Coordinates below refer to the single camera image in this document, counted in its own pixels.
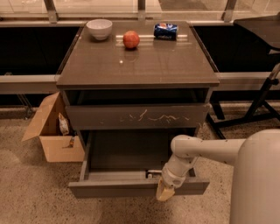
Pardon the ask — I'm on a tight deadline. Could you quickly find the scratched grey upper drawer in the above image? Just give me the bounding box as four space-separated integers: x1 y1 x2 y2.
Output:
66 103 209 130

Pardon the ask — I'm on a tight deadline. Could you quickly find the grey drawer cabinet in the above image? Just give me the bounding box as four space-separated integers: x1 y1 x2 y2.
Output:
56 19 221 147

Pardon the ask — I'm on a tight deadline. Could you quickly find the open cardboard box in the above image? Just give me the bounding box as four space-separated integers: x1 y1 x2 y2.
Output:
22 93 85 162

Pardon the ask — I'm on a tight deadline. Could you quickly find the white ceramic bowl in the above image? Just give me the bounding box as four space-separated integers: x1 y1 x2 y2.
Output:
86 19 113 40

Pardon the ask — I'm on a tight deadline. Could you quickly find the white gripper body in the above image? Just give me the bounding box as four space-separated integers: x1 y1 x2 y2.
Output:
162 167 186 188

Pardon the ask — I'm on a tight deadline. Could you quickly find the crumpled snack bag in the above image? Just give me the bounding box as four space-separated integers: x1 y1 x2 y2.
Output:
59 113 69 136

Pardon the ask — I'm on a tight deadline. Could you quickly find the red apple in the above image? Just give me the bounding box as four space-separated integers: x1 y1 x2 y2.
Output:
122 31 140 49

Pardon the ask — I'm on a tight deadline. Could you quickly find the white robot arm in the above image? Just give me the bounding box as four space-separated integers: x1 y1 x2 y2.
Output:
156 129 280 224

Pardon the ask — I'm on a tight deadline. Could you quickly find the small metal object in drawer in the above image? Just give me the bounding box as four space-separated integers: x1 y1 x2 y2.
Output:
146 170 162 179

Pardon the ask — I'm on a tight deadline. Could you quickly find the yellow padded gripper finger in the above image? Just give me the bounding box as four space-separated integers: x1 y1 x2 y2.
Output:
156 178 175 201

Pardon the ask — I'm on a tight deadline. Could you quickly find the blue soda can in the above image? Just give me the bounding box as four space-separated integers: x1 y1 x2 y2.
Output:
154 23 179 40

